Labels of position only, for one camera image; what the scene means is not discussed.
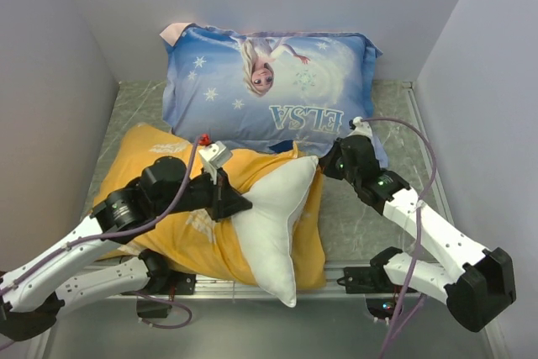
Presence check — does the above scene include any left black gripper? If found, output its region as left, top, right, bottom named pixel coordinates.
left=155, top=164, right=253, bottom=222

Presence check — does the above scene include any white pillow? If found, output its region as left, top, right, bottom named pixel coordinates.
left=231, top=156, right=319, bottom=308

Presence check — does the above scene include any yellow Mickey Mouse pillowcase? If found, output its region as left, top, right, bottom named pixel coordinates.
left=93, top=124, right=326, bottom=290

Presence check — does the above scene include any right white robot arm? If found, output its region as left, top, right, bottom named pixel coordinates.
left=320, top=135, right=516, bottom=332

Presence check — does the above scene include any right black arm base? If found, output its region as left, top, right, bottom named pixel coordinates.
left=336, top=267, right=401, bottom=324

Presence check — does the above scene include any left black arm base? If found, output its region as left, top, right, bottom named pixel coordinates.
left=123, top=271, right=197, bottom=330

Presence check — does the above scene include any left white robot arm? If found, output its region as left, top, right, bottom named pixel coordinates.
left=1, top=156, right=252, bottom=342

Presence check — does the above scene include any blue Elsa pillow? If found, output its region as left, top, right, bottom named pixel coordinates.
left=162, top=24, right=380, bottom=156

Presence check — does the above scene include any pink cloth corner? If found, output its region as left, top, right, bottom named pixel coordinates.
left=160, top=23, right=193, bottom=47

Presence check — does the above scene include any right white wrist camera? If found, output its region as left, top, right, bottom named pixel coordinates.
left=349, top=117, right=373, bottom=140

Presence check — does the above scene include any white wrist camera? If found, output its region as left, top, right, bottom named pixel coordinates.
left=349, top=117, right=373, bottom=140
left=198, top=134, right=232, bottom=175

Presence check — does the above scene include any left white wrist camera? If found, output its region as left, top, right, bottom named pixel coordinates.
left=198, top=134, right=232, bottom=175

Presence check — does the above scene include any aluminium front rail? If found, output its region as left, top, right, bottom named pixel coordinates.
left=100, top=261, right=379, bottom=300

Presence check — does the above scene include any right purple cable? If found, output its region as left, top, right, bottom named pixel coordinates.
left=365, top=117, right=438, bottom=359

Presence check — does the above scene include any purple cable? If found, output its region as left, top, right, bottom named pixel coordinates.
left=365, top=117, right=438, bottom=359
left=0, top=140, right=211, bottom=350

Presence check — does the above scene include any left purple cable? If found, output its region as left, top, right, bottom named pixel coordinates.
left=0, top=140, right=211, bottom=350

